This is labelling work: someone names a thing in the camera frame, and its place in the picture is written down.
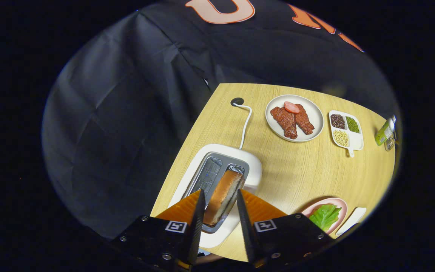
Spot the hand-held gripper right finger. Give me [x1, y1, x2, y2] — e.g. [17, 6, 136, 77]
[236, 189, 335, 269]

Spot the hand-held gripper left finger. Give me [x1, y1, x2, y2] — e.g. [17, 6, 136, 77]
[110, 189, 206, 272]

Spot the brown-crust bread slice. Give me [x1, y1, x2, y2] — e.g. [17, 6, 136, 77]
[202, 169, 245, 227]

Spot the green lettuce leaf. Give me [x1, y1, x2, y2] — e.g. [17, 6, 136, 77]
[309, 204, 342, 232]

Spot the white toaster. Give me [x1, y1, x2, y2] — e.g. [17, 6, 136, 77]
[168, 144, 262, 249]

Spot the pink round plate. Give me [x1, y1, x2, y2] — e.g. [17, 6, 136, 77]
[301, 197, 348, 235]

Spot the white empty oblong dish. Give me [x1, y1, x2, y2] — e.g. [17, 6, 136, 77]
[335, 207, 367, 236]

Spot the brown meat piece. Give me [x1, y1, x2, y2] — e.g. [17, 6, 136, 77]
[295, 104, 315, 135]
[270, 107, 298, 139]

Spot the black backdrop cloth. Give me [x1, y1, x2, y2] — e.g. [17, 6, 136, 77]
[42, 0, 397, 240]

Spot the pile of yellow beans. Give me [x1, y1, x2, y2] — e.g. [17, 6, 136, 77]
[333, 130, 349, 147]

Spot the grey round plate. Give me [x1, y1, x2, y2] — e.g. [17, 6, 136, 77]
[265, 94, 324, 143]

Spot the white divided bean dish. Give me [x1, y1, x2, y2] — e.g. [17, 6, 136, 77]
[329, 110, 364, 158]

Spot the pile of dark beans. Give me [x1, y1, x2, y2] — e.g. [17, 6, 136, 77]
[331, 114, 346, 130]

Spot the pile of green beans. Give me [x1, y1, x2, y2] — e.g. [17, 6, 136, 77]
[346, 116, 360, 133]

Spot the silver green drink bottle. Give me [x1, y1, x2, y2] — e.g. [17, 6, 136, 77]
[375, 115, 396, 146]

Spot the white toaster cable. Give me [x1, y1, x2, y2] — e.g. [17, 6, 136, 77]
[234, 104, 253, 150]

